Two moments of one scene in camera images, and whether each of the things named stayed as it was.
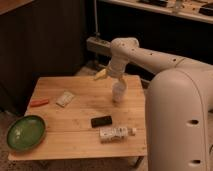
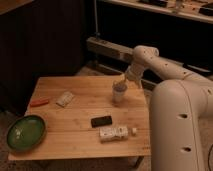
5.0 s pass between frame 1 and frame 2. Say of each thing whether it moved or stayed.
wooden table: stayed
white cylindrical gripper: moved
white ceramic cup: stayed
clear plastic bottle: stayed
